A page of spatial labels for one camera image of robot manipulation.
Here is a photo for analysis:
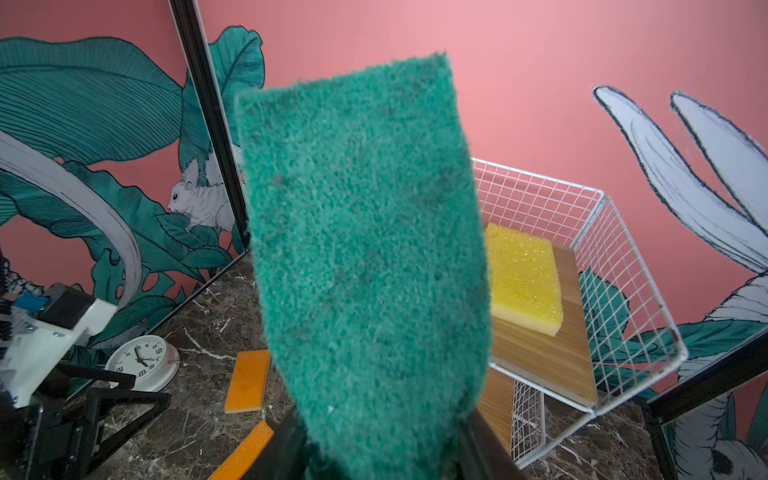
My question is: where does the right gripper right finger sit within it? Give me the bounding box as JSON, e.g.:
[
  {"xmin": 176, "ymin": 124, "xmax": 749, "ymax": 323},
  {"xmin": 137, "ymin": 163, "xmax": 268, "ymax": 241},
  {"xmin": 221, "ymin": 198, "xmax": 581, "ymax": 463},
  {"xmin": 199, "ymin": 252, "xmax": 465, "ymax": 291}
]
[{"xmin": 458, "ymin": 409, "xmax": 527, "ymax": 480}]

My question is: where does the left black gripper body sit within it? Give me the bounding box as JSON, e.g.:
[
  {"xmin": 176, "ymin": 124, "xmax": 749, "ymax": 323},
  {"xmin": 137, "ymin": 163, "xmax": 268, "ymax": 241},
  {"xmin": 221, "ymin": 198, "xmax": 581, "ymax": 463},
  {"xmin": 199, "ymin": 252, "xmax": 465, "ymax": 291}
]
[{"xmin": 17, "ymin": 365, "xmax": 171, "ymax": 479}]

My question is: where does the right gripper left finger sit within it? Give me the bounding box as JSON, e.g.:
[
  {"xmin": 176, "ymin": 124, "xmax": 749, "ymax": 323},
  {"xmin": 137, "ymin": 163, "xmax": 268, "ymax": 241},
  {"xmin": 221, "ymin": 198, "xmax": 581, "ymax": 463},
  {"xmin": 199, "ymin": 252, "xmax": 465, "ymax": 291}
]
[{"xmin": 240, "ymin": 407, "xmax": 310, "ymax": 480}]

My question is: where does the orange sponge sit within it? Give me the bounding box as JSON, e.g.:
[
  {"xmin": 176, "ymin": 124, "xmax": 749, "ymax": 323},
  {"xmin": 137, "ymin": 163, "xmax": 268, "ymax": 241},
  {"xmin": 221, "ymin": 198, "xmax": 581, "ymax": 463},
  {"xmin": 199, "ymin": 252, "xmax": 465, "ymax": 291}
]
[
  {"xmin": 208, "ymin": 421, "xmax": 274, "ymax": 480},
  {"xmin": 224, "ymin": 350, "xmax": 271, "ymax": 414}
]

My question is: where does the yellow sponge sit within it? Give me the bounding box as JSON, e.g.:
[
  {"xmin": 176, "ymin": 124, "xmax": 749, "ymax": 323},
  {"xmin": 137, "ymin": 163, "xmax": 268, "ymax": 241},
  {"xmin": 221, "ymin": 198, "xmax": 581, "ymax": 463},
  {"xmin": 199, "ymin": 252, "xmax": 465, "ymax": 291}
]
[{"xmin": 485, "ymin": 223, "xmax": 564, "ymax": 337}]

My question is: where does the green sponge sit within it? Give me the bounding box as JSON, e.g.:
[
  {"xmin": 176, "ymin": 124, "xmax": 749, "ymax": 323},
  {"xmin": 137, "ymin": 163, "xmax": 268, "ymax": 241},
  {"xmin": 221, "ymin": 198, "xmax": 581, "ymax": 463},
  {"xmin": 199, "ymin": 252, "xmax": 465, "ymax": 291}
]
[{"xmin": 234, "ymin": 54, "xmax": 491, "ymax": 479}]

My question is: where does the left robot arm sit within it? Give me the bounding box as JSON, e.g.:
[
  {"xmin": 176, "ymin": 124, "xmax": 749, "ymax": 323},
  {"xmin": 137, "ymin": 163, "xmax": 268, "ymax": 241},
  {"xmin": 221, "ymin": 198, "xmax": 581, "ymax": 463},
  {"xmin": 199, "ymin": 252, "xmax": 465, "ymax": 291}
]
[{"xmin": 1, "ymin": 259, "xmax": 171, "ymax": 479}]

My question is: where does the white round clock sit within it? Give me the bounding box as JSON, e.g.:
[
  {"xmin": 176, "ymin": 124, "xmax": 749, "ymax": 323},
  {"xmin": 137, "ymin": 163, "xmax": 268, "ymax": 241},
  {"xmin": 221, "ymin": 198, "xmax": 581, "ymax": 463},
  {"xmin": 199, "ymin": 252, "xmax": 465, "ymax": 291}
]
[{"xmin": 106, "ymin": 335, "xmax": 180, "ymax": 393}]

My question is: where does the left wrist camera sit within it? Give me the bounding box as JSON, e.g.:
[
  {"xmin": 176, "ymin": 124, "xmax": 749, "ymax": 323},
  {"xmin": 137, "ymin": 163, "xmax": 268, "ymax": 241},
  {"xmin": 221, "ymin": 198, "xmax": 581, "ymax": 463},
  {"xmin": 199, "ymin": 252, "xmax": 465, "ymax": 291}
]
[{"xmin": 1, "ymin": 284, "xmax": 117, "ymax": 409}]

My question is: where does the white wire three-tier shelf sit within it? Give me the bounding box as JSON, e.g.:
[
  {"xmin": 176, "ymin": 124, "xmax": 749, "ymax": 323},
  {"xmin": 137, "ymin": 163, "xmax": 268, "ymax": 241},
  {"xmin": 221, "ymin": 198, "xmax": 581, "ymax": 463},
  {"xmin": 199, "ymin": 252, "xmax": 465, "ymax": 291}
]
[{"xmin": 473, "ymin": 159, "xmax": 689, "ymax": 468}]

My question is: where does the right black frame post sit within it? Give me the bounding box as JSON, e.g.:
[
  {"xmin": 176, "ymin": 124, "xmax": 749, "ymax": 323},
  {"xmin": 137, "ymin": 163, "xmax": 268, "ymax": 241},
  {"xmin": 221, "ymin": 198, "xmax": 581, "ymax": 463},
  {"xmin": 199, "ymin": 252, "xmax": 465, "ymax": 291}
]
[{"xmin": 639, "ymin": 352, "xmax": 767, "ymax": 479}]

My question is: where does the black frame post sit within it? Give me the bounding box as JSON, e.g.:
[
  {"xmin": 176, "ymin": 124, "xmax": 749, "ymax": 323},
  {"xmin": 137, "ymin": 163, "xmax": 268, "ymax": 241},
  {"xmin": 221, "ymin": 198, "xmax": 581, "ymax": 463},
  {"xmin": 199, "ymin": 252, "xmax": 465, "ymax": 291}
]
[
  {"xmin": 169, "ymin": 0, "xmax": 250, "ymax": 251},
  {"xmin": 639, "ymin": 352, "xmax": 767, "ymax": 479}
]

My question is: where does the left black frame post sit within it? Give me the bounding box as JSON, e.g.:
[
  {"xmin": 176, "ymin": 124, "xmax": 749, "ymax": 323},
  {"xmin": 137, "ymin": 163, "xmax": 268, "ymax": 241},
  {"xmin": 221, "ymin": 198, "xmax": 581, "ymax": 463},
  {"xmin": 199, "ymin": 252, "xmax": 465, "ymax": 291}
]
[{"xmin": 169, "ymin": 0, "xmax": 250, "ymax": 251}]

